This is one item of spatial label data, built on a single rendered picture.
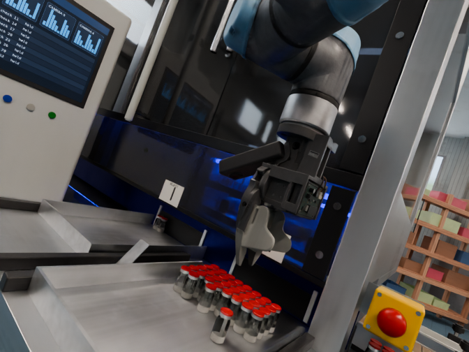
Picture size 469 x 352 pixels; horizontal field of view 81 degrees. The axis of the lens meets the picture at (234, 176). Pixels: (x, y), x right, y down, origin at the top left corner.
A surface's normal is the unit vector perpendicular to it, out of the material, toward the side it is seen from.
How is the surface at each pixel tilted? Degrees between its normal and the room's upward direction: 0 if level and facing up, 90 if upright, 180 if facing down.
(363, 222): 90
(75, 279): 90
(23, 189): 90
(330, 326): 90
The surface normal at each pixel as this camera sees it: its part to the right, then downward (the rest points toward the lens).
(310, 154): -0.59, -0.24
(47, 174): 0.69, 0.24
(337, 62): 0.34, 0.11
